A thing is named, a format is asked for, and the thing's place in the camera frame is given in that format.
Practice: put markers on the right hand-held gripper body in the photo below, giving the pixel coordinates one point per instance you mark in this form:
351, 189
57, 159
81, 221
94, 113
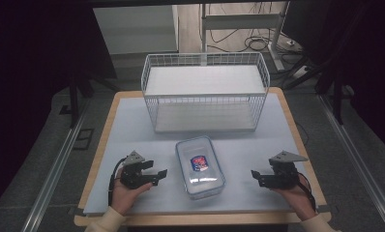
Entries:
282, 174

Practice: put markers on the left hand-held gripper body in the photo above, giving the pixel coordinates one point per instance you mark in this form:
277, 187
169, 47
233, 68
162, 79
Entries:
131, 176

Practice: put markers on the person's left hand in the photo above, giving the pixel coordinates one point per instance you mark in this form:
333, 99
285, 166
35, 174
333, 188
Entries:
124, 196

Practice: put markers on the person's right hand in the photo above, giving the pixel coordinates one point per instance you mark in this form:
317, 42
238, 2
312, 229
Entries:
295, 199

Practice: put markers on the white table mat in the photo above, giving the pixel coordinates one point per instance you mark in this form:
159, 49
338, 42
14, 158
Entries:
132, 135

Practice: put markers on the clear plastic container blue rim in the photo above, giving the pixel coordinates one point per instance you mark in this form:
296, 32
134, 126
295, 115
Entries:
198, 180

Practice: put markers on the black floor plate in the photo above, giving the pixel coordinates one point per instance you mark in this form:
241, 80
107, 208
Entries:
83, 139

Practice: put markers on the black tripod legs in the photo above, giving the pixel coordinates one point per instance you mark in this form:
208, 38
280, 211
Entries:
337, 96

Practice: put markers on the black stand legs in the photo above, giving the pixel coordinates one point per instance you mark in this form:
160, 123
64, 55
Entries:
74, 96

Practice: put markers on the white cabinet panel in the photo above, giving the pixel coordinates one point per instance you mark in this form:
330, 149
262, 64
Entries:
135, 29

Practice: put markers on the dark curtain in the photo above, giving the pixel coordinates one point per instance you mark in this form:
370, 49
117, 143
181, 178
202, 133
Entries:
371, 58
29, 64

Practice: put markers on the aluminium floor rail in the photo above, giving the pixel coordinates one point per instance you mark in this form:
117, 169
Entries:
358, 161
53, 175

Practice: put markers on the white metal desk frame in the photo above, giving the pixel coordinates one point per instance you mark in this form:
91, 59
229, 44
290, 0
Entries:
242, 22

